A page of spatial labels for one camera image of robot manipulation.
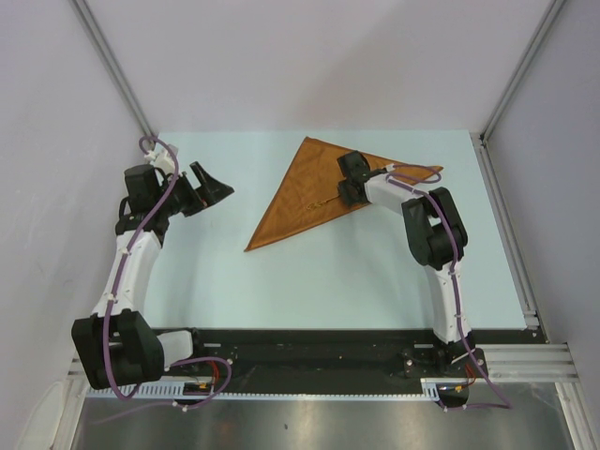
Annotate purple cable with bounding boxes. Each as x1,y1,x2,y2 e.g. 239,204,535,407
383,163,512,409
93,135,232,426

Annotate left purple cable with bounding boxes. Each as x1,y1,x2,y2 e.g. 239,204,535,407
93,135,232,426

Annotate orange satin napkin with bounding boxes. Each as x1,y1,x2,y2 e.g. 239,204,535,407
245,137,443,251

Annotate white slotted cable duct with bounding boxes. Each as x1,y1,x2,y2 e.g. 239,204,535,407
86,378,470,402

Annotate aluminium corner post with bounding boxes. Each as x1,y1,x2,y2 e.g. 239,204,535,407
478,0,568,142
68,0,155,135

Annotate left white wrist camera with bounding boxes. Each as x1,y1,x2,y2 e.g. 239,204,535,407
144,147,178,173

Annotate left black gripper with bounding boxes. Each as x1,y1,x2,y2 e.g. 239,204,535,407
155,162,233,218

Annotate aluminium frame rail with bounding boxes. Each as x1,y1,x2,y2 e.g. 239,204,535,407
67,341,578,382

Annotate right aluminium corner post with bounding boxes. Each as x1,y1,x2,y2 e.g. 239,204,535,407
478,0,568,142

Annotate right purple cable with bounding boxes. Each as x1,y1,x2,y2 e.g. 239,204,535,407
383,163,512,409

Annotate left aluminium corner post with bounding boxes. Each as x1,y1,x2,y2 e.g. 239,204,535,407
68,0,155,135

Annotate gold ornate spoon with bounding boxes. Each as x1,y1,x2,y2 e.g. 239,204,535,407
307,197,338,211

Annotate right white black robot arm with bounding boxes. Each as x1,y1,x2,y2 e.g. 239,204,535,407
337,151,483,376

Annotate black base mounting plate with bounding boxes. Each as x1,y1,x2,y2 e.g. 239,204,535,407
169,328,488,396

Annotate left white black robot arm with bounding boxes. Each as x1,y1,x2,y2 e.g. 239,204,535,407
71,162,234,390

